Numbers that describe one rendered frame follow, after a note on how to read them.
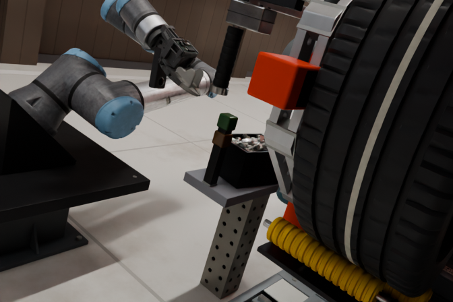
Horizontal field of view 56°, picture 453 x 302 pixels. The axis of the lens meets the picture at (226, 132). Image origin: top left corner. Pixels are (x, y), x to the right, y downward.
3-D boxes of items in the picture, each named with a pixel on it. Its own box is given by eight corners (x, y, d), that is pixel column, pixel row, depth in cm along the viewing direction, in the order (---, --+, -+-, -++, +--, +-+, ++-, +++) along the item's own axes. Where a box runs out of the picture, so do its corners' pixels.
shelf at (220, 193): (224, 208, 115) (227, 198, 115) (182, 180, 125) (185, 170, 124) (301, 185, 149) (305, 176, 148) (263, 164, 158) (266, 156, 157)
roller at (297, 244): (378, 321, 76) (391, 296, 75) (253, 236, 93) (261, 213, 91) (389, 309, 81) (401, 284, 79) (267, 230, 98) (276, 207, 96)
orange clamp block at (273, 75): (313, 110, 69) (284, 111, 62) (274, 94, 73) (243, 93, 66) (327, 69, 67) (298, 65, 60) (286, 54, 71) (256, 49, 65)
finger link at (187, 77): (201, 83, 107) (180, 58, 110) (189, 99, 110) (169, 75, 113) (208, 83, 110) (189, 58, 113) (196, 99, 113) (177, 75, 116)
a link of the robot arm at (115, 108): (66, 118, 136) (195, 83, 199) (104, 148, 131) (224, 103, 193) (76, 77, 129) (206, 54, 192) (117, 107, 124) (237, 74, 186)
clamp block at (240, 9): (257, 32, 84) (265, 5, 82) (224, 21, 89) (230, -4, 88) (271, 36, 88) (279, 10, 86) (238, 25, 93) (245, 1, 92)
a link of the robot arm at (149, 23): (130, 38, 118) (154, 41, 126) (139, 50, 117) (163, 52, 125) (145, 12, 114) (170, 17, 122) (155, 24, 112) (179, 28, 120)
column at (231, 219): (220, 299, 144) (255, 191, 132) (199, 282, 150) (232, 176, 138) (238, 289, 152) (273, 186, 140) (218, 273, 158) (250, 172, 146)
